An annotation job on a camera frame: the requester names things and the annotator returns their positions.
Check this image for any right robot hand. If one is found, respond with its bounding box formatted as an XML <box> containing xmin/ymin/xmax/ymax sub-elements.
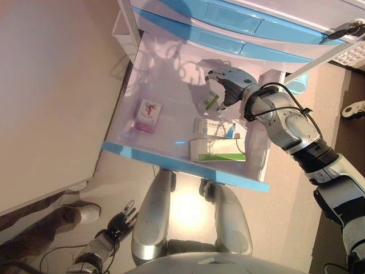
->
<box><xmin>204</xmin><ymin>67</ymin><xmax>257</xmax><ymax>112</ymax></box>

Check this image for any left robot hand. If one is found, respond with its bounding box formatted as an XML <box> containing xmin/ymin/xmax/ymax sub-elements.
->
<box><xmin>107</xmin><ymin>199</ymin><xmax>140</xmax><ymax>237</ymax></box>

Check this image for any small green white medicine box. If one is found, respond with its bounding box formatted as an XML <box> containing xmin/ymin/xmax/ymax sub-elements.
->
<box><xmin>196</xmin><ymin>91</ymin><xmax>220</xmax><ymax>111</ymax></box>

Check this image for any blue faced cart drawer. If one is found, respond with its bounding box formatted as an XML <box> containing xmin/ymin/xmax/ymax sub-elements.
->
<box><xmin>131</xmin><ymin>7</ymin><xmax>313</xmax><ymax>64</ymax></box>
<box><xmin>102</xmin><ymin>30</ymin><xmax>286</xmax><ymax>192</ymax></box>
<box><xmin>129</xmin><ymin>0</ymin><xmax>344</xmax><ymax>46</ymax></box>

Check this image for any blue white medicine box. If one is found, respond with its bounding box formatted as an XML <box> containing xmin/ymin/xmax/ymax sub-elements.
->
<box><xmin>192</xmin><ymin>116</ymin><xmax>248</xmax><ymax>140</ymax></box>

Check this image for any large green white medicine box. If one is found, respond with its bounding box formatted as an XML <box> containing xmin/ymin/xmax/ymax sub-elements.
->
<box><xmin>189</xmin><ymin>138</ymin><xmax>246</xmax><ymax>163</ymax></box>

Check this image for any pink white medicine box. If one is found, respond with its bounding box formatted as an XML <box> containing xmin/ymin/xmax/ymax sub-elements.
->
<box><xmin>133</xmin><ymin>98</ymin><xmax>164</xmax><ymax>134</ymax></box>

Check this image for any white person shoe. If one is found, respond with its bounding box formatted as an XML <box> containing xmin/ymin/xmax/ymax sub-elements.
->
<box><xmin>61</xmin><ymin>199</ymin><xmax>102</xmax><ymax>226</ymax></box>

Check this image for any blue lidded waste bin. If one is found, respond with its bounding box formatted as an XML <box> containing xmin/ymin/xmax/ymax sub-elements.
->
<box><xmin>285</xmin><ymin>72</ymin><xmax>310</xmax><ymax>95</ymax></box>

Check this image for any brown trouser leg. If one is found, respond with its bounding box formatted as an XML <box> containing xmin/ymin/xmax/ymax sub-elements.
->
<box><xmin>0</xmin><ymin>205</ymin><xmax>83</xmax><ymax>257</ymax></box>

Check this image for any grey robot torso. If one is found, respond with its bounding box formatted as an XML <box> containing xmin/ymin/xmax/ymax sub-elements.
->
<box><xmin>119</xmin><ymin>251</ymin><xmax>311</xmax><ymax>274</ymax></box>

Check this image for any silver right robot leg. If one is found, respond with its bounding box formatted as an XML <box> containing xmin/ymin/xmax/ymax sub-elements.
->
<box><xmin>198</xmin><ymin>178</ymin><xmax>254</xmax><ymax>256</ymax></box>

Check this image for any white plastic lattice basket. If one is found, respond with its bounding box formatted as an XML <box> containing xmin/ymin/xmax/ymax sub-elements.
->
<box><xmin>333</xmin><ymin>42</ymin><xmax>365</xmax><ymax>68</ymax></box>

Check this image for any black cart key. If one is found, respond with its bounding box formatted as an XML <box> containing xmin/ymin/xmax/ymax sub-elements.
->
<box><xmin>327</xmin><ymin>21</ymin><xmax>363</xmax><ymax>41</ymax></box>

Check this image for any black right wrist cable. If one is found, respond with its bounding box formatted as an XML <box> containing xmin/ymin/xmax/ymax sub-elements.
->
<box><xmin>245</xmin><ymin>82</ymin><xmax>323</xmax><ymax>140</ymax></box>

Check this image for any white wire cart basket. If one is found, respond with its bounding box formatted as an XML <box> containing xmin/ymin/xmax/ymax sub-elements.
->
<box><xmin>112</xmin><ymin>14</ymin><xmax>139</xmax><ymax>57</ymax></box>

